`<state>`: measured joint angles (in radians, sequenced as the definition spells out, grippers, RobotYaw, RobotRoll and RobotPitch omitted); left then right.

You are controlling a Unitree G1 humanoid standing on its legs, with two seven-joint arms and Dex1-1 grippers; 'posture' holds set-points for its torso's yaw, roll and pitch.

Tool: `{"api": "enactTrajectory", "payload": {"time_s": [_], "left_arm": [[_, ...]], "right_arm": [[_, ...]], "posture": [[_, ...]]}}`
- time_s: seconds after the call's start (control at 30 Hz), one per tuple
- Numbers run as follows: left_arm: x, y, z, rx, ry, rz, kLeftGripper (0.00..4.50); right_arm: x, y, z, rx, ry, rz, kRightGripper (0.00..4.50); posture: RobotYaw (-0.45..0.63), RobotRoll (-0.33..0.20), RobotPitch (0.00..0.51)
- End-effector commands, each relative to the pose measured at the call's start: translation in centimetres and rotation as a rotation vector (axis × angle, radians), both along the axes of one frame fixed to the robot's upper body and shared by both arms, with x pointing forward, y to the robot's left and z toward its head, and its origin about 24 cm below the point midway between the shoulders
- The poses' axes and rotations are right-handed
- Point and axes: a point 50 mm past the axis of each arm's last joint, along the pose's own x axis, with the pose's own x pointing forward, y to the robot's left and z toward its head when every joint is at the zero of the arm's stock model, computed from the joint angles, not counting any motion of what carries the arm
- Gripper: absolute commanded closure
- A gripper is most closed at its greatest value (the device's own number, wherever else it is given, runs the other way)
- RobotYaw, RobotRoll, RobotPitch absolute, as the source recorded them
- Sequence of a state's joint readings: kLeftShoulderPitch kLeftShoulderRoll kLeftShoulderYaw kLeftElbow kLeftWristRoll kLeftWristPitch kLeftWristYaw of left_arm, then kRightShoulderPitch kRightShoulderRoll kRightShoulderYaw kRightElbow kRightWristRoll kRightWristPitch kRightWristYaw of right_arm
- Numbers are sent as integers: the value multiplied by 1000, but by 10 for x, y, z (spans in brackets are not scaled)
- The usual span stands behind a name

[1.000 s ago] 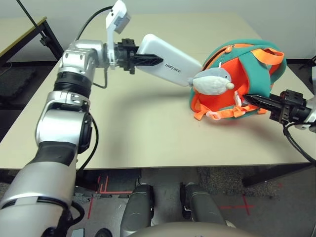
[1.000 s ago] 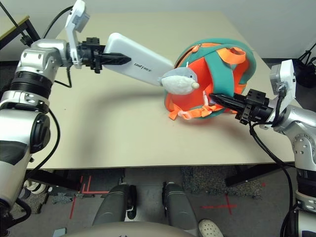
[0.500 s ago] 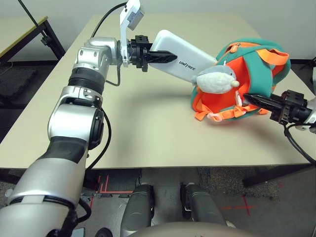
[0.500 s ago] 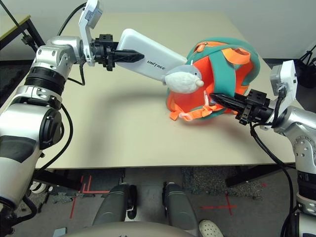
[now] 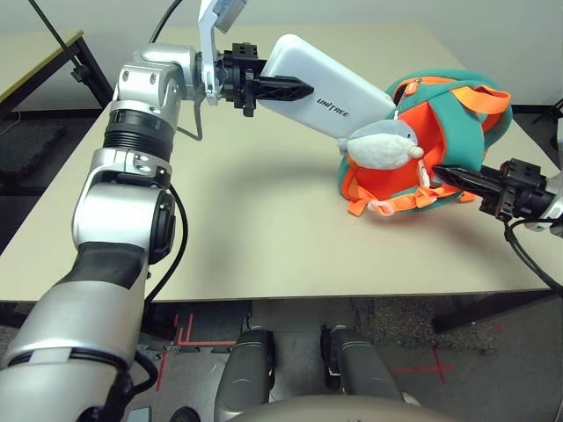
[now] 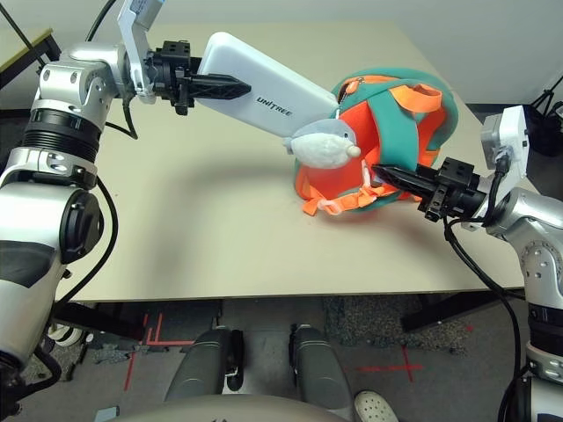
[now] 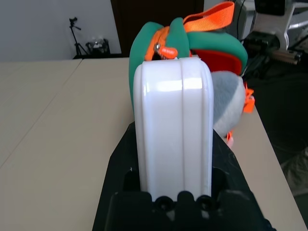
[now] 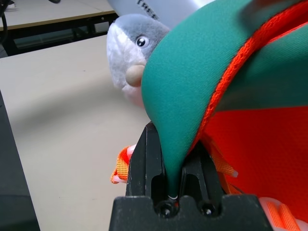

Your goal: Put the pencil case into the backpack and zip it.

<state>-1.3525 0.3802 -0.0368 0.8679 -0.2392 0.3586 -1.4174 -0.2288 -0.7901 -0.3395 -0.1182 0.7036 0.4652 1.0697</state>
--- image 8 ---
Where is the white Unitree pencil case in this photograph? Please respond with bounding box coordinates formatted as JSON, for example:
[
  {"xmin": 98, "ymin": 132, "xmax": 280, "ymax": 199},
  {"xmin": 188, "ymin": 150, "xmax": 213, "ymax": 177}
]
[{"xmin": 107, "ymin": 0, "xmax": 212, "ymax": 27}]

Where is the green and orange backpack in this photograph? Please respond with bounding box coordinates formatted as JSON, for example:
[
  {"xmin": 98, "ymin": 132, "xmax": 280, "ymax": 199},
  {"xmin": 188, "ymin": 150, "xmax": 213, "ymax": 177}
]
[{"xmin": 110, "ymin": 0, "xmax": 308, "ymax": 231}]

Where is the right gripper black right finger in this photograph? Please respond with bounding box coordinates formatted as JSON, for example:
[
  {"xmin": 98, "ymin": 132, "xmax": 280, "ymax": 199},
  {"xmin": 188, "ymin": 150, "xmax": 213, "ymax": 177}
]
[{"xmin": 178, "ymin": 141, "xmax": 227, "ymax": 205}]

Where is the side table with black frame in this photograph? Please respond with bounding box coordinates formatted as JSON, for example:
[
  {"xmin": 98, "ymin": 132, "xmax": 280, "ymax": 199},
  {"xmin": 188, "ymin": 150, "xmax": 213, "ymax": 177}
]
[{"xmin": 0, "ymin": 0, "xmax": 116, "ymax": 57}]

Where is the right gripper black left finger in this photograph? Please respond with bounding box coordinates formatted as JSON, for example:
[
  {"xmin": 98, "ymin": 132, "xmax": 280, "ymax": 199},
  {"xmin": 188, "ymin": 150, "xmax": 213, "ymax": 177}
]
[{"xmin": 126, "ymin": 122, "xmax": 169, "ymax": 205}]

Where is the grey plush shark toy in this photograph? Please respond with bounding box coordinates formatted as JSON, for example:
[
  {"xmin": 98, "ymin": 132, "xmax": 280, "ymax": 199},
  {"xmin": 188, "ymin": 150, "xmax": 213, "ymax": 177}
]
[{"xmin": 106, "ymin": 13, "xmax": 172, "ymax": 108}]

